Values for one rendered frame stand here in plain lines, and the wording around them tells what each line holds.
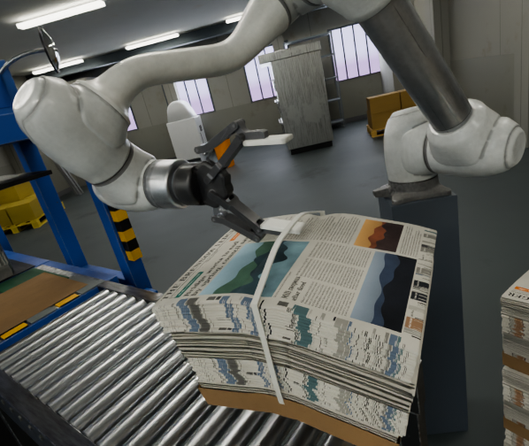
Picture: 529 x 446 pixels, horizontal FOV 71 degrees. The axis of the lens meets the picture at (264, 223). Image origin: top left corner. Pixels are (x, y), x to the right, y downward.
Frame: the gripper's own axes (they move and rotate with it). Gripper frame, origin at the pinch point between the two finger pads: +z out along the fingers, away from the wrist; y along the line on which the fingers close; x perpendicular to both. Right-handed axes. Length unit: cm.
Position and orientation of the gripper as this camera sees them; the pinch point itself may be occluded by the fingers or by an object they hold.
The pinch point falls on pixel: (289, 183)
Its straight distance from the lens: 56.8
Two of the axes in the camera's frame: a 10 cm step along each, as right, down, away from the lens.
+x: -4.5, 4.4, -7.8
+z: 8.8, 0.5, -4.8
